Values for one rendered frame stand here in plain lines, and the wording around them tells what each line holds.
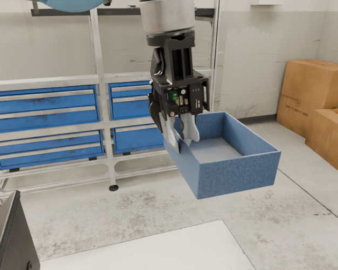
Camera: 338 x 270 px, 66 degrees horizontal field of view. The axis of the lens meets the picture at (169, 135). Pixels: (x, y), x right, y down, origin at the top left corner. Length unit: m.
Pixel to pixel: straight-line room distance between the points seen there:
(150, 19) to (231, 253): 0.69
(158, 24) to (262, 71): 3.05
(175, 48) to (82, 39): 2.35
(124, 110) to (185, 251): 1.31
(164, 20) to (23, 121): 1.71
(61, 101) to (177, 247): 1.35
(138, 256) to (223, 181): 0.46
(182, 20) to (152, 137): 1.75
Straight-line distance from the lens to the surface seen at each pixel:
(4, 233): 0.58
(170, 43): 0.36
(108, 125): 1.94
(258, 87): 3.43
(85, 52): 2.70
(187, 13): 0.38
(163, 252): 0.84
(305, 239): 2.02
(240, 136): 0.57
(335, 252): 2.03
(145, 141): 2.08
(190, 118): 0.45
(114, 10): 1.83
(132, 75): 1.87
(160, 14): 0.37
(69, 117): 1.95
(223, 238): 0.89
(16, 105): 1.96
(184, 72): 0.37
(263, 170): 0.48
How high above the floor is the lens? 1.35
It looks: 26 degrees down
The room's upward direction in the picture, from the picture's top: straight up
